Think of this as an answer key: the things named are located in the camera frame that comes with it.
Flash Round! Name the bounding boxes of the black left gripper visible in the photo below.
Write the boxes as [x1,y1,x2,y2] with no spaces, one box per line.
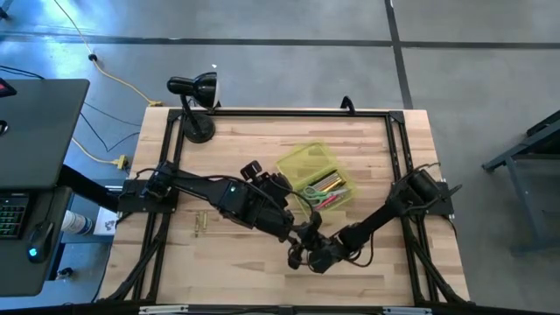
[286,212,327,270]

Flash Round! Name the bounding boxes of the pink marker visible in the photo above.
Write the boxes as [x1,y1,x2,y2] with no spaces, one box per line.
[313,194,345,211]

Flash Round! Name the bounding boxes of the green-handled scissors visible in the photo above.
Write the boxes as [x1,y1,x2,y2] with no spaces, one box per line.
[301,184,351,207]

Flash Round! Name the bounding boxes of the orange wooden pencil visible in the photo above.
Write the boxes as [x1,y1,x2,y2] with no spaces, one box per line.
[312,173,347,193]

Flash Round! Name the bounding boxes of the yellow-green translucent supply box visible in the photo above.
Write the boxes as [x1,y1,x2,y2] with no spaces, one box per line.
[274,140,358,216]

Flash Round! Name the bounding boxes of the black table clamp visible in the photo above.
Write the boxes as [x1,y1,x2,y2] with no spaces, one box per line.
[339,94,356,116]

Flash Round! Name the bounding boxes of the black desk lamp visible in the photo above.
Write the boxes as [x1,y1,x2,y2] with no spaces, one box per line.
[165,71,221,144]

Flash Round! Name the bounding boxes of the white printed paper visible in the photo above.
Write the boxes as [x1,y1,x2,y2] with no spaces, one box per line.
[94,206,120,237]

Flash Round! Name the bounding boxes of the black desk leg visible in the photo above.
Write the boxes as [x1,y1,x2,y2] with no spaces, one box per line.
[59,164,122,214]

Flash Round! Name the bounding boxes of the white paper cup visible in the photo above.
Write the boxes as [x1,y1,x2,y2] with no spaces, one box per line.
[60,209,95,237]

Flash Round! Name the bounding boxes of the black computer mouse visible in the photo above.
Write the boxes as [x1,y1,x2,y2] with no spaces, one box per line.
[26,220,56,264]

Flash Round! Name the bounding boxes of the black gaming laptop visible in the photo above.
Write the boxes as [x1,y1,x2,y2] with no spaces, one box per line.
[0,77,92,241]

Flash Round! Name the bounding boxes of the dark grey desk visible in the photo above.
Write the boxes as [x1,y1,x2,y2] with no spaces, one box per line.
[0,185,74,298]

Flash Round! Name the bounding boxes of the black aluminium table frame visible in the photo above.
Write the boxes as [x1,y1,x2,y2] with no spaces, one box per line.
[98,108,472,307]

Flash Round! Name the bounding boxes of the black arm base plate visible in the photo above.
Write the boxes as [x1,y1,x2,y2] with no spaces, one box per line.
[117,179,179,214]
[395,178,456,216]

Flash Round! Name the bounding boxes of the yellow extension cord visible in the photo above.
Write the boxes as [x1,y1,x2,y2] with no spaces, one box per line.
[72,137,130,171]
[52,0,165,109]

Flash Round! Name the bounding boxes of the dark metal bench frame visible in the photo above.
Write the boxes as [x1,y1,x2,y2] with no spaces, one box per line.
[480,108,560,255]

